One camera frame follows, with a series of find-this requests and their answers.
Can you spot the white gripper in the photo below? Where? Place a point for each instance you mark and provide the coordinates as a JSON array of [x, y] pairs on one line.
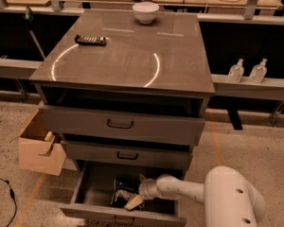
[[146, 187]]

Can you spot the black white snack bag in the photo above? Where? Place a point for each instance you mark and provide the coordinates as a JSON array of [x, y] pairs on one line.
[[124, 188]]

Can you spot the grey bottom drawer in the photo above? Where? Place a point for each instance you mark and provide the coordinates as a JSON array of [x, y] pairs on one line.
[[94, 190]]

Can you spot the grey drawer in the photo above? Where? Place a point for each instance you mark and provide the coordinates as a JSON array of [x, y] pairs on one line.
[[94, 190], [131, 156], [125, 126]]

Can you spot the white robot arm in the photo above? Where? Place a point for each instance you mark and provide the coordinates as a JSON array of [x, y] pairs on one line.
[[229, 200]]

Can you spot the grey middle drawer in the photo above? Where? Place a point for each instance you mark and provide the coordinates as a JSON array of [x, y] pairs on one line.
[[131, 156]]

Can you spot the grey top drawer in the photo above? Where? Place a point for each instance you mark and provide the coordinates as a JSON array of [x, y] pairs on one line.
[[125, 126]]

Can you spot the grey drawer cabinet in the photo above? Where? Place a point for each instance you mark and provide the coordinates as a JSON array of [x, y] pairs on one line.
[[160, 69]]

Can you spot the cardboard box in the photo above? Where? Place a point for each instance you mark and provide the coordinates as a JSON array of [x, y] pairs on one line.
[[39, 148]]

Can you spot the left clear pump bottle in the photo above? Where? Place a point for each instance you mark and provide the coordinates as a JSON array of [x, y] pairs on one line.
[[236, 71]]

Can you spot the clear pump bottle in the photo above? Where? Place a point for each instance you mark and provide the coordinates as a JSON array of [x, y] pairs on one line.
[[236, 71], [258, 72]]

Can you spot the black remote control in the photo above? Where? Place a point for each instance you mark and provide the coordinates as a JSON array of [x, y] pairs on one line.
[[90, 40]]

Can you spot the right clear pump bottle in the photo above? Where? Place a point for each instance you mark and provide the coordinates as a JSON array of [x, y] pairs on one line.
[[258, 72]]

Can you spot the white ceramic bowl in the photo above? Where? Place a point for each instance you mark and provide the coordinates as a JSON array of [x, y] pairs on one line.
[[145, 12]]

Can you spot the grey metal rail shelf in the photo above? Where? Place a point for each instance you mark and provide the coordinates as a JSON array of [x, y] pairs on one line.
[[271, 89]]

